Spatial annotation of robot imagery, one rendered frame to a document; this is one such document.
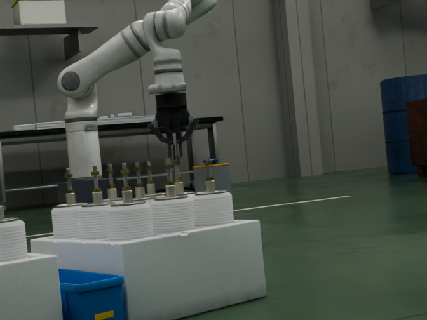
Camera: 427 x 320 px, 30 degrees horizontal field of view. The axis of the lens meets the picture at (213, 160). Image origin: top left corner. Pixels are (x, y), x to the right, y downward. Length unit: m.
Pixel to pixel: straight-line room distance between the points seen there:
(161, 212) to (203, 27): 7.54
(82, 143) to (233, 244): 0.67
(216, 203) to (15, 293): 0.54
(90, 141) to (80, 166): 0.08
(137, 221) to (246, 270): 0.30
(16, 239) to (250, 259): 0.57
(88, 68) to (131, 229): 0.73
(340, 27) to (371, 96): 0.95
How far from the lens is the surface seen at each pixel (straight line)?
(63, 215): 1.88
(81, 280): 1.73
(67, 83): 2.30
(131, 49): 2.26
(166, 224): 1.75
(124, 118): 7.86
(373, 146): 10.21
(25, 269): 1.51
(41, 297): 1.53
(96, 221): 1.77
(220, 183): 2.10
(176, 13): 1.95
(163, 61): 1.94
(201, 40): 9.19
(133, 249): 1.64
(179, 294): 1.71
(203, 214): 1.83
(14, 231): 1.53
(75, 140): 2.30
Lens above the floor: 0.34
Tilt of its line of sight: level
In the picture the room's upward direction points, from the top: 5 degrees counter-clockwise
